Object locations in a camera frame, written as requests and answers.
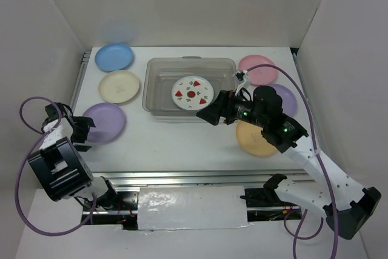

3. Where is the purple plastic plate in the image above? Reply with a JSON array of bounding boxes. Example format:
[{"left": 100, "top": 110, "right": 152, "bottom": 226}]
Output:
[
  {"left": 82, "top": 103, "right": 126, "bottom": 144},
  {"left": 269, "top": 83, "right": 298, "bottom": 117}
]

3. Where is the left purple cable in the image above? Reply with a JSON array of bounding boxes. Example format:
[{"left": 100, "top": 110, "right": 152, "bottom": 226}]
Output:
[{"left": 12, "top": 96, "right": 98, "bottom": 237}]

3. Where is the white watermelon pattern plate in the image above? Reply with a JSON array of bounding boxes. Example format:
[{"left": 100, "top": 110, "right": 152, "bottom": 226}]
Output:
[{"left": 171, "top": 75, "right": 215, "bottom": 111}]

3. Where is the clear plastic bin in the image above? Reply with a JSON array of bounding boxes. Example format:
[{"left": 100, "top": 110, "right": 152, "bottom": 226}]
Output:
[{"left": 142, "top": 56, "right": 236, "bottom": 117}]

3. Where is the white front cover panel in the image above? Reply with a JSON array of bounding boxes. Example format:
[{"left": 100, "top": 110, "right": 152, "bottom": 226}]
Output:
[{"left": 137, "top": 186, "right": 249, "bottom": 230}]

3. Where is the blue plastic plate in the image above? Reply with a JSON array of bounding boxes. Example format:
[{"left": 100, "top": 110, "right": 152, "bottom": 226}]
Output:
[{"left": 95, "top": 43, "right": 134, "bottom": 72}]

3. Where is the cream plastic plate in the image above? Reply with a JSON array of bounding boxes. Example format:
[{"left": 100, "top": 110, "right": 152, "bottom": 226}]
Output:
[{"left": 98, "top": 70, "right": 140, "bottom": 104}]

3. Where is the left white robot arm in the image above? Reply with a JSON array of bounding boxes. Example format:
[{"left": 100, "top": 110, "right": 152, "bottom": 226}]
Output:
[{"left": 28, "top": 103, "right": 120, "bottom": 210}]

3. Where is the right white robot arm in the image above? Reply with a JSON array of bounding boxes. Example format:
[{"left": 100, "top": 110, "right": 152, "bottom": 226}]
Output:
[{"left": 196, "top": 86, "right": 381, "bottom": 240}]

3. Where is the orange plastic plate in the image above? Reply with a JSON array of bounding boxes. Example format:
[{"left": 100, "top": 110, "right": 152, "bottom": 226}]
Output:
[{"left": 236, "top": 121, "right": 278, "bottom": 157}]

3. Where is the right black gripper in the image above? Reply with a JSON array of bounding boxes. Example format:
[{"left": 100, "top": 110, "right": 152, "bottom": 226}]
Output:
[{"left": 196, "top": 88, "right": 267, "bottom": 127}]

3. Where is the pink plastic plate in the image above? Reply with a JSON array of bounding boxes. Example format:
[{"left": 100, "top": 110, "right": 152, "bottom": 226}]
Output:
[{"left": 238, "top": 55, "right": 278, "bottom": 86}]

